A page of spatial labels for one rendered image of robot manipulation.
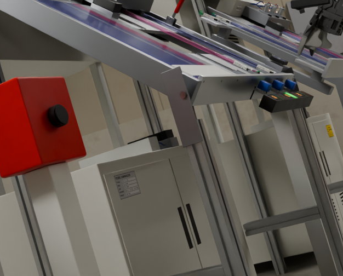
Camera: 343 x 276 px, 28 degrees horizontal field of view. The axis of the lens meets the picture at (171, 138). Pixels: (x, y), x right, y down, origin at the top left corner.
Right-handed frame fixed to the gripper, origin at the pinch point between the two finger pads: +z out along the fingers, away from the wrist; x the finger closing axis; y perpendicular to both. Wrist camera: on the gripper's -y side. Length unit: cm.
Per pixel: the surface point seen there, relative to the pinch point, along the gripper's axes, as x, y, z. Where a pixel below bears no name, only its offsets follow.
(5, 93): -104, -16, 16
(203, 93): -55, -2, 12
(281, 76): -4.0, -2.2, 8.2
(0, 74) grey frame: -62, -53, 30
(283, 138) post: 33.8, -3.9, 33.1
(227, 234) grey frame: -64, 19, 35
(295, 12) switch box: 344, -118, 8
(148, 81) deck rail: -60, -14, 14
